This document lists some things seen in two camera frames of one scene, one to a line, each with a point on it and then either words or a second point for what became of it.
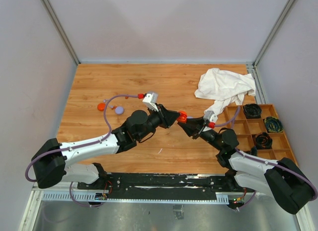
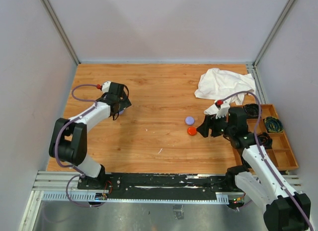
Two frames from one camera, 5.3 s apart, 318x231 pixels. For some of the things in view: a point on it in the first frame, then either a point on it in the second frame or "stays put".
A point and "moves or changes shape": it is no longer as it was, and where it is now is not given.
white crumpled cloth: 220,87 stays put
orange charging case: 183,117 moves or changes shape
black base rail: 161,186 stays put
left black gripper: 167,117 → 124,103
